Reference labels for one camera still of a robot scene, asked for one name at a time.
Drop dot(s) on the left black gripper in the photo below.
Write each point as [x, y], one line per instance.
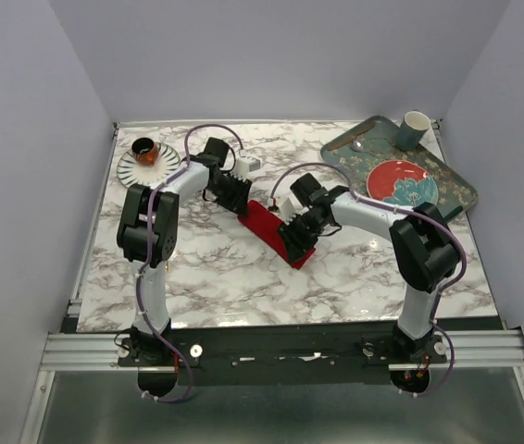
[239, 201]

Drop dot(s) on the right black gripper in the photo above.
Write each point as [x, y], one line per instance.
[296, 245]

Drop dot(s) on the red cloth napkin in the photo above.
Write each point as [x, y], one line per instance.
[264, 224]

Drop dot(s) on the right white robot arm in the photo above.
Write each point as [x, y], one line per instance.
[429, 256]

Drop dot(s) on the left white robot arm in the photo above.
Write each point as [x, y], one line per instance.
[149, 224]

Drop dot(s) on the brown black teacup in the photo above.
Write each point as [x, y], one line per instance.
[145, 151]

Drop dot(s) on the silver spoon on tray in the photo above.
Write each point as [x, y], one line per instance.
[355, 146]

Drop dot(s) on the striped white saucer plate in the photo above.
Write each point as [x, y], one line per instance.
[130, 172]

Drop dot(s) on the red blue patterned plate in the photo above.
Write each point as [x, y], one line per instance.
[402, 183]

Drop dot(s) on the green floral tray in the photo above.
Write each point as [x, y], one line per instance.
[455, 193]

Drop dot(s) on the dark green white cup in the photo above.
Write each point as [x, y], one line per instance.
[413, 127]

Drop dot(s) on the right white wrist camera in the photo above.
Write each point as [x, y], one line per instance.
[284, 209]

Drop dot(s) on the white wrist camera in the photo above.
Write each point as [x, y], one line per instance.
[244, 165]
[284, 209]

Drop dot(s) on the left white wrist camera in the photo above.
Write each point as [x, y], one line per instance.
[244, 165]

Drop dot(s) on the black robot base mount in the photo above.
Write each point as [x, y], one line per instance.
[179, 361]

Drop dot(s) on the aluminium rail frame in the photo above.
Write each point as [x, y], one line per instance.
[82, 395]

